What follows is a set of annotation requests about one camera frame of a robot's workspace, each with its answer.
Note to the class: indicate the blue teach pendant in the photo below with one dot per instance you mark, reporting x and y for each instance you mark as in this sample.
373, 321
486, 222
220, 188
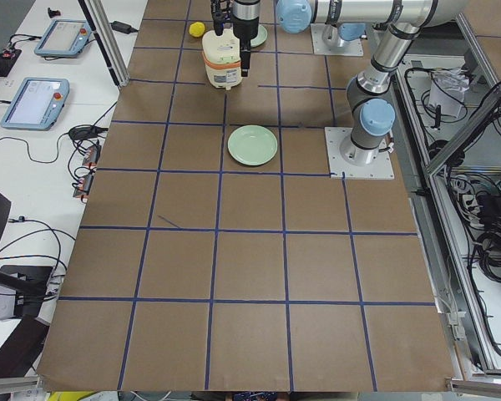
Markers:
37, 104
64, 38

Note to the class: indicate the white arm base plate second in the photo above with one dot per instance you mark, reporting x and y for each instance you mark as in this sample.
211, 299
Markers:
346, 161

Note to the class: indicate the black gripper pressing arm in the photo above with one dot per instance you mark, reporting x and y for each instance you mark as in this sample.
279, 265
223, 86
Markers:
245, 27

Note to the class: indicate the green plate near moving arm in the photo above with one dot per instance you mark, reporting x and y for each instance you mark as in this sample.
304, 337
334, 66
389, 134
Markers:
260, 38

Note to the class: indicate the aluminium frame post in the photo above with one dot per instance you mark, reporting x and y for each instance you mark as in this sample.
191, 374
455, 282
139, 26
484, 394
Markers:
96, 17

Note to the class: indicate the white rice cooker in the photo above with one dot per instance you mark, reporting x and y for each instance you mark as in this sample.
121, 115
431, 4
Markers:
221, 55

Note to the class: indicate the green plate near still arm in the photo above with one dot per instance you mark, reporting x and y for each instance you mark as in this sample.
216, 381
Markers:
252, 145

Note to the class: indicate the blue teach pendant far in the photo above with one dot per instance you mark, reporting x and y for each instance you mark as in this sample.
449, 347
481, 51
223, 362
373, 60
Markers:
64, 38

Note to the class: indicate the blue teach pendant near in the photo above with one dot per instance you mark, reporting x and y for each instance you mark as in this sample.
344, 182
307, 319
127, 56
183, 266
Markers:
37, 104

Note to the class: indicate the white arm base plate first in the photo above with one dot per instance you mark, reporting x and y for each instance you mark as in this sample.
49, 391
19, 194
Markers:
341, 40

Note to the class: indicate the yellow toy pepper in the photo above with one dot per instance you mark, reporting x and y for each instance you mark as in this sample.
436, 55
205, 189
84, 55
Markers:
197, 29

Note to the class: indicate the black power adapter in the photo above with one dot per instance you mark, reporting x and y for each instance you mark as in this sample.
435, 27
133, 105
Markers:
121, 27

